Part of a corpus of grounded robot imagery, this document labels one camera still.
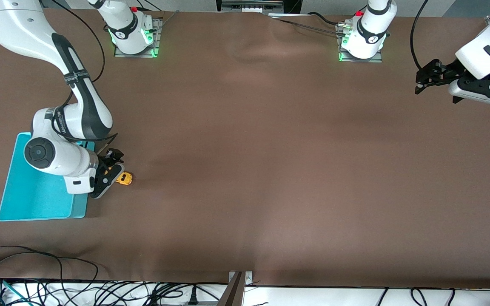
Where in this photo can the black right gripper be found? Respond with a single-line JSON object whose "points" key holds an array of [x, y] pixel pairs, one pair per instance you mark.
{"points": [[106, 162]]}

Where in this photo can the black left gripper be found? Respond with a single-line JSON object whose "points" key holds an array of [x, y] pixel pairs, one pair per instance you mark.
{"points": [[448, 70]]}

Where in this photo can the yellow toy beetle car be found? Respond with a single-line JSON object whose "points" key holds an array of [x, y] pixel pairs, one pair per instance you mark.
{"points": [[126, 179]]}

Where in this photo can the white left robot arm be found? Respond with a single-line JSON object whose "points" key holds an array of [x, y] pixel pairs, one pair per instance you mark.
{"points": [[483, 51]]}

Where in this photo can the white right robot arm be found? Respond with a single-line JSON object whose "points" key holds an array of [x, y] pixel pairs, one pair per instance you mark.
{"points": [[15, 29]]}

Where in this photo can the turquoise plastic bin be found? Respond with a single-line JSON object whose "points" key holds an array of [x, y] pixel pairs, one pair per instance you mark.
{"points": [[36, 197]]}

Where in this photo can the brown table cloth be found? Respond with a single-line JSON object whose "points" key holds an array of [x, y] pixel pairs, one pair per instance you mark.
{"points": [[245, 170]]}

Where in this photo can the black power plug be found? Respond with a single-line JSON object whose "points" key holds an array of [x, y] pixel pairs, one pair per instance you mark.
{"points": [[193, 295]]}

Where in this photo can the grey power strip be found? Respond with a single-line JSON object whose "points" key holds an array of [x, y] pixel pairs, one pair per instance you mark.
{"points": [[206, 304]]}

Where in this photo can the metal clamp plate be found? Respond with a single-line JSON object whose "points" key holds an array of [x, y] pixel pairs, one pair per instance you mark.
{"points": [[248, 278]]}

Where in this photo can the dark equipment rack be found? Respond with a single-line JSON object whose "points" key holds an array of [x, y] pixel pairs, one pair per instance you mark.
{"points": [[249, 6]]}

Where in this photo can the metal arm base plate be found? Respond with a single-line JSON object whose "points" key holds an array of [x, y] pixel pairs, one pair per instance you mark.
{"points": [[158, 38], [362, 60]]}

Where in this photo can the grey metal post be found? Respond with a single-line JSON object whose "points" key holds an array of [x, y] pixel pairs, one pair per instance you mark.
{"points": [[233, 293]]}

